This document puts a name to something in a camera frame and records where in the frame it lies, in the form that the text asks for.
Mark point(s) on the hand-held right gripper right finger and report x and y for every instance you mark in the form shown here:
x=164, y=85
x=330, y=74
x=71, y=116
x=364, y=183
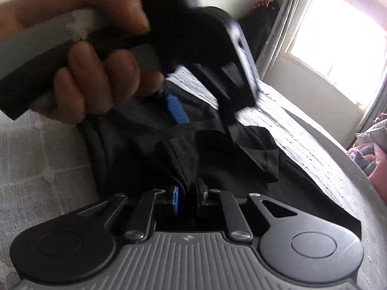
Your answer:
x=201, y=195

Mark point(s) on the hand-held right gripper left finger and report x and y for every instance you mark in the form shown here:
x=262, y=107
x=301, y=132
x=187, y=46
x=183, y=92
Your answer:
x=174, y=201

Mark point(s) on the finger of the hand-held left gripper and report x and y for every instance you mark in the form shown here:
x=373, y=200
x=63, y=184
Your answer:
x=177, y=108

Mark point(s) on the black pants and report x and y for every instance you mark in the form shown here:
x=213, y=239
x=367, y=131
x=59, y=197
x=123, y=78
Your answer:
x=242, y=163

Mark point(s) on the person's left hand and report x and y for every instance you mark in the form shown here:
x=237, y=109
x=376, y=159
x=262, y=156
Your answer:
x=90, y=84

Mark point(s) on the dark hanging clothes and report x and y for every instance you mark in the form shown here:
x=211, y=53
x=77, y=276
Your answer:
x=260, y=27

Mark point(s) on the grey patterned curtain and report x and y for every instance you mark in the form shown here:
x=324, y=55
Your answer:
x=284, y=21

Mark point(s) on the bright window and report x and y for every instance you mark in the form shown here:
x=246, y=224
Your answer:
x=338, y=42

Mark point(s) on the pink quilt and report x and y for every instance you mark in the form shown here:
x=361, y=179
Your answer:
x=365, y=163

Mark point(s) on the white folded quilt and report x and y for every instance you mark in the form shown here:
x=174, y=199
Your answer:
x=373, y=133

